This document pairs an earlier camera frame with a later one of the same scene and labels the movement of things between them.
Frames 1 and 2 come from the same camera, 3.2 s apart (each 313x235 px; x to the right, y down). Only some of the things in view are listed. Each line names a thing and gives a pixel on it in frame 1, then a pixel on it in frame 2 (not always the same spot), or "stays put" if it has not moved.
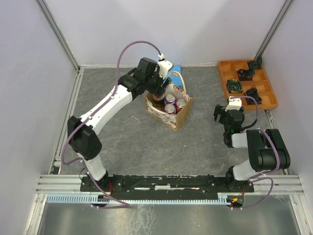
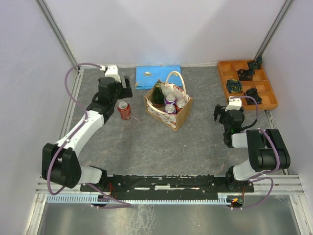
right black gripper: [219, 110] stays put
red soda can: [160, 98] → [124, 108]
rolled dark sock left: [234, 86] stays put
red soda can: [180, 104] stays put
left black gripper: [160, 90] → [125, 92]
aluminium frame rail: [282, 185] stays put
